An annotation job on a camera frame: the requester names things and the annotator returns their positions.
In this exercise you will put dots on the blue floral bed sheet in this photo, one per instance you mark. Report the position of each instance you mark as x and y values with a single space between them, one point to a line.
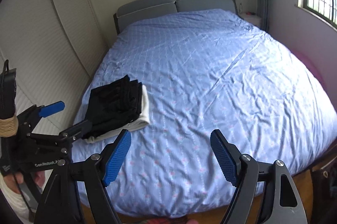
207 70

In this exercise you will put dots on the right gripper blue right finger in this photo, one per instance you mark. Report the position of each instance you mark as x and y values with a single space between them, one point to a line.
242 171

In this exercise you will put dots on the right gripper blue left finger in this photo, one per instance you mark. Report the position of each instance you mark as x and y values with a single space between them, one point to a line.
99 171

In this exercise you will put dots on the white bedside table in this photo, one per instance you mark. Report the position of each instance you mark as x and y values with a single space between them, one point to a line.
252 18

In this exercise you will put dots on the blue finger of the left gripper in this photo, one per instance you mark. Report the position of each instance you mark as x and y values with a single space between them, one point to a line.
31 117
69 135

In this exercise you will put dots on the person's left hand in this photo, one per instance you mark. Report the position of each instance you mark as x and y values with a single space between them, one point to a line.
12 181

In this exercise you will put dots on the black pants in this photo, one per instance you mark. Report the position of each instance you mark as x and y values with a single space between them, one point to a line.
113 105

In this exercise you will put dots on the grey padded headboard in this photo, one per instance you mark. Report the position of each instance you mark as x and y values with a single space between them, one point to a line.
146 9

